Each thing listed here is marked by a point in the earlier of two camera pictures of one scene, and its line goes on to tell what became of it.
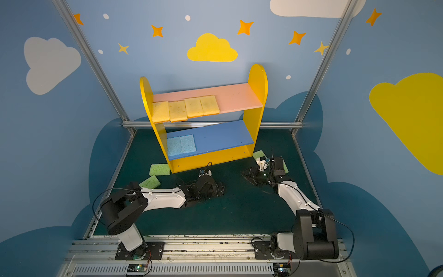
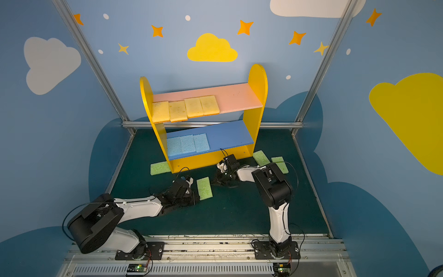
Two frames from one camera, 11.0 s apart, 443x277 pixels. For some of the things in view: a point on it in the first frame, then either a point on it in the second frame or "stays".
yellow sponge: x=161 y=112 stays
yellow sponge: x=177 y=111 stays
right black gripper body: x=258 y=176 to x=224 y=176
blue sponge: x=175 y=147 stays
